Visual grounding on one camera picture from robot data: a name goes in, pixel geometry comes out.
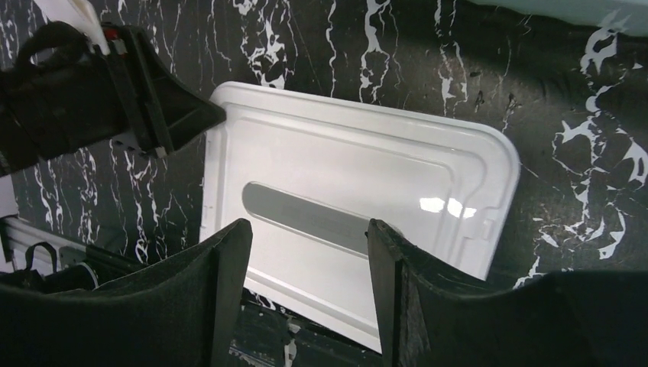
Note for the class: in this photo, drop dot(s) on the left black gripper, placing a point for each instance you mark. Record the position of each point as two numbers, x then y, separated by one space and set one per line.
62 94

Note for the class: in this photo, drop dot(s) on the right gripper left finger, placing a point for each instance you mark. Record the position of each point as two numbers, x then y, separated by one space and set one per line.
180 311

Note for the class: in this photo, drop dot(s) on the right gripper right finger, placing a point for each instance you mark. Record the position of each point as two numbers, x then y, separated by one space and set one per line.
432 314

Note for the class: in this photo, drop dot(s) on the white bin lid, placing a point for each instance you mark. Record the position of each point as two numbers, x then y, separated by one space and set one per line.
310 172

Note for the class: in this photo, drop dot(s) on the light blue plastic bin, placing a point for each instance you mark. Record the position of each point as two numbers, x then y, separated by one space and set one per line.
629 17

